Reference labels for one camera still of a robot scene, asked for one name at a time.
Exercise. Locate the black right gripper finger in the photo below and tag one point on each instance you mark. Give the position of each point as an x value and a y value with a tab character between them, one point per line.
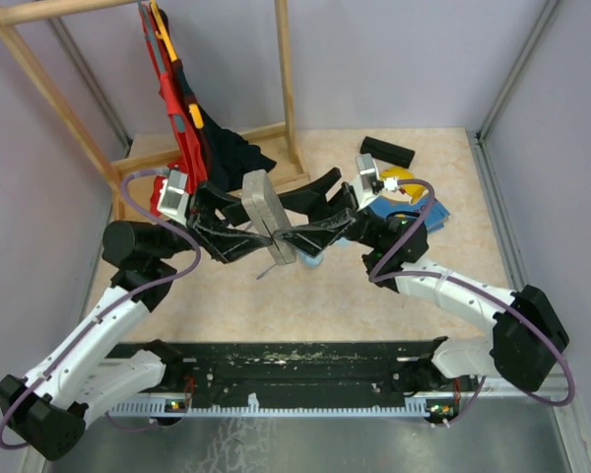
307	197
313	238

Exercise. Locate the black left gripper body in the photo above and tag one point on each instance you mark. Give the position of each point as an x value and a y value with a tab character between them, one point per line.
199	205

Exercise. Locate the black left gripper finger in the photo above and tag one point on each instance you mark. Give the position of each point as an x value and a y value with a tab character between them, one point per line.
226	244
229	206

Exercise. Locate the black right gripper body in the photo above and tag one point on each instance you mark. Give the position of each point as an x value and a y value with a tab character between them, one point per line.
365	229

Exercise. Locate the light blue lens cloth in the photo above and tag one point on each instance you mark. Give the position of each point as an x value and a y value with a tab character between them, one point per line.
310	262
342	242

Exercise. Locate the grey glasses case green lining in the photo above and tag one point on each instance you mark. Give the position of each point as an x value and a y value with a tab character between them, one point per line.
267	214

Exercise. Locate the grey blue sunglasses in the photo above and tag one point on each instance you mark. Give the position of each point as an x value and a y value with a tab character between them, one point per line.
265	272

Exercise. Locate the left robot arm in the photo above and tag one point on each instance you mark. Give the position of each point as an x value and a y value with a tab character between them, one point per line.
51	405

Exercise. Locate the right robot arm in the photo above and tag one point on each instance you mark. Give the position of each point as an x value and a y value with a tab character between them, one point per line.
522	338

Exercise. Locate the light blue flat lens cloth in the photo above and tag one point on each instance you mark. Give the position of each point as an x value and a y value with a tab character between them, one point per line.
342	242

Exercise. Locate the red hanging garment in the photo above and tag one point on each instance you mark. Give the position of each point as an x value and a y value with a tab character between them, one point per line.
190	159

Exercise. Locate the black hanging garment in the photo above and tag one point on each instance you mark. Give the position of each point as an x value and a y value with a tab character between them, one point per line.
227	156

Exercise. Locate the wooden clothes rack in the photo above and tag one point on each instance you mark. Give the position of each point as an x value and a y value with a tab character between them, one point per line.
291	170

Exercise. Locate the blue yellow folded cloth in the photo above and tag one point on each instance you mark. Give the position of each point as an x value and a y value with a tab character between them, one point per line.
412	201

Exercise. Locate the black glasses case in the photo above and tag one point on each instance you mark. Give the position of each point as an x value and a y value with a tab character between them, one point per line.
387	152

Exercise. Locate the yellow clothes hanger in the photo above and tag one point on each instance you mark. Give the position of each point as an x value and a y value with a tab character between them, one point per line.
190	101

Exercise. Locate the grey red clothes hanger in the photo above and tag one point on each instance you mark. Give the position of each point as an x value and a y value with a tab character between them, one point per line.
162	55

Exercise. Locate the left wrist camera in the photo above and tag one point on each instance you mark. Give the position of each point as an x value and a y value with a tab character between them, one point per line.
173	202

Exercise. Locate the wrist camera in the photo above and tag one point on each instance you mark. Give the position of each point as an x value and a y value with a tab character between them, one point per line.
173	202
368	184

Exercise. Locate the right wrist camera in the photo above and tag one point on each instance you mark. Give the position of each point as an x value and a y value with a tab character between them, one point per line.
368	184

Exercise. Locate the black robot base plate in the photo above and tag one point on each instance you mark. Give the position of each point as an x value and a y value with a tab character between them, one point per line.
312	375

